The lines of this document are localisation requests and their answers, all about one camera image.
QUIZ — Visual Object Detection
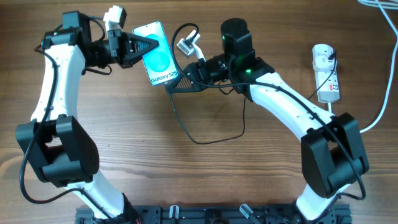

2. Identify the right black camera cable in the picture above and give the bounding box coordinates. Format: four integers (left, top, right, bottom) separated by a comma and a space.
170, 22, 366, 202

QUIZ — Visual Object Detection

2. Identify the white USB charger adapter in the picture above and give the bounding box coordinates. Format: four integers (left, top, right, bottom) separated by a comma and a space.
313, 53, 337, 72

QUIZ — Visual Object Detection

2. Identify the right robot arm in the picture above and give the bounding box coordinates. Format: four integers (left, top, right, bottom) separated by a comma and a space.
166, 18, 369, 223

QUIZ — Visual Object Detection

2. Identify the left black camera cable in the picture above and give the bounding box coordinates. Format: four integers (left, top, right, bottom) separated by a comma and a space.
19, 15, 122, 224

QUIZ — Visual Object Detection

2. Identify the white power strip cord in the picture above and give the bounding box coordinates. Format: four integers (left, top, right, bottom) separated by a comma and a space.
326, 0, 398, 134

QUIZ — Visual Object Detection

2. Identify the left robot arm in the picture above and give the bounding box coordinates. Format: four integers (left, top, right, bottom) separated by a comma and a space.
16, 6, 159, 223

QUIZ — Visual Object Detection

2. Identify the black camera cable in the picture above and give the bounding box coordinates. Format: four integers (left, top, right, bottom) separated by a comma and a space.
170, 22, 366, 202
19, 15, 122, 224

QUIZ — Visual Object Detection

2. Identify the white cable bundle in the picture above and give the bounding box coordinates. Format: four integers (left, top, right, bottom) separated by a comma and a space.
356, 0, 398, 11

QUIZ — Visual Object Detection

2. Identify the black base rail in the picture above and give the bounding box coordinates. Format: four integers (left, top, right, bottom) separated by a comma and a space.
75, 203, 353, 224

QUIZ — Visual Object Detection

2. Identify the Galaxy S25 smartphone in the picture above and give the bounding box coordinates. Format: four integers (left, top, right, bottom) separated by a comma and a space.
133, 21, 178, 86

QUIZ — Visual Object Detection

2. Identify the white power strip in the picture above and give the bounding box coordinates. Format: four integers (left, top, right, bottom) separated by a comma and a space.
312, 44, 340, 103

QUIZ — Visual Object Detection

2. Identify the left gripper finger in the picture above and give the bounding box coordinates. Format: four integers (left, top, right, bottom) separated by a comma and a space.
124, 32, 159, 59
121, 52, 146, 68

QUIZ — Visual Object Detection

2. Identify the black USB charging cable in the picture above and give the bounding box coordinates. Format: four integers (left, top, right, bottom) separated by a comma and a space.
167, 50, 338, 146

